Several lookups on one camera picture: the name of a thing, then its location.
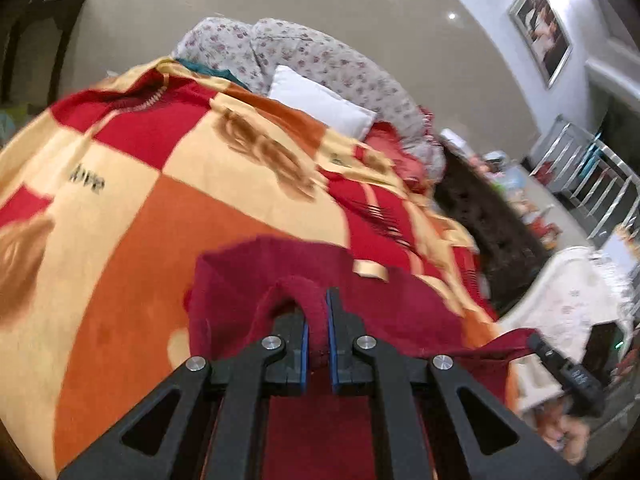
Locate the metal stair railing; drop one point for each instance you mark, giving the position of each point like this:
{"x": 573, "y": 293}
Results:
{"x": 595, "y": 170}

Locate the red pillow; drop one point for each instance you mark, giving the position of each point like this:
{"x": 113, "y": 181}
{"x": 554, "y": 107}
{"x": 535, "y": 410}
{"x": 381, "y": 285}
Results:
{"x": 395, "y": 155}

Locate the person's right hand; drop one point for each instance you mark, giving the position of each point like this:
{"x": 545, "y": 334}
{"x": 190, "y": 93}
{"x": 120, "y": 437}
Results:
{"x": 567, "y": 435}

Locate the white flat box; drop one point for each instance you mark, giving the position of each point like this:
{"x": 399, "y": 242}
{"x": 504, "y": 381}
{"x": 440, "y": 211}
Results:
{"x": 450, "y": 136}

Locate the dark red sweater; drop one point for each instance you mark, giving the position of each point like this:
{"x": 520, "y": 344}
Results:
{"x": 400, "y": 305}

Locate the teal cloth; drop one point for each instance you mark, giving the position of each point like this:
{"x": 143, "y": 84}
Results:
{"x": 215, "y": 72}

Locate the white pillow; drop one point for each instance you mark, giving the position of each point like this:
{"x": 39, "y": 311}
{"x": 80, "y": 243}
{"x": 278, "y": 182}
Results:
{"x": 320, "y": 102}

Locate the silver framed wall picture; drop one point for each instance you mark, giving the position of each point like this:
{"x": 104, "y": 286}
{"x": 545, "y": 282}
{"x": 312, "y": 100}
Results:
{"x": 542, "y": 30}

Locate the orange red printed blanket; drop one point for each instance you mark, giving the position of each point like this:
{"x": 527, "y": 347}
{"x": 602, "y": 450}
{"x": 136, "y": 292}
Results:
{"x": 150, "y": 270}

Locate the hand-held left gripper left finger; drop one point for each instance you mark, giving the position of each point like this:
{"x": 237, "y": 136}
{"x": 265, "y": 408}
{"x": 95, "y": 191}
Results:
{"x": 295, "y": 360}

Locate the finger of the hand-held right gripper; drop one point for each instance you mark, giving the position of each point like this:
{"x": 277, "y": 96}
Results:
{"x": 545, "y": 352}

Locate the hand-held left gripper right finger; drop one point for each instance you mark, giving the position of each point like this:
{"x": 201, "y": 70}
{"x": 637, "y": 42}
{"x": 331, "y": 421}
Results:
{"x": 345, "y": 360}

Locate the white ornate chair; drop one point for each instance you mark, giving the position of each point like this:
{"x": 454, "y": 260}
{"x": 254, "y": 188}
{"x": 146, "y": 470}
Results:
{"x": 565, "y": 290}

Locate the floral grey quilt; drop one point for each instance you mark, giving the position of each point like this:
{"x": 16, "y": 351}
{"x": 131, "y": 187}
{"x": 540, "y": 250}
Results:
{"x": 320, "y": 55}

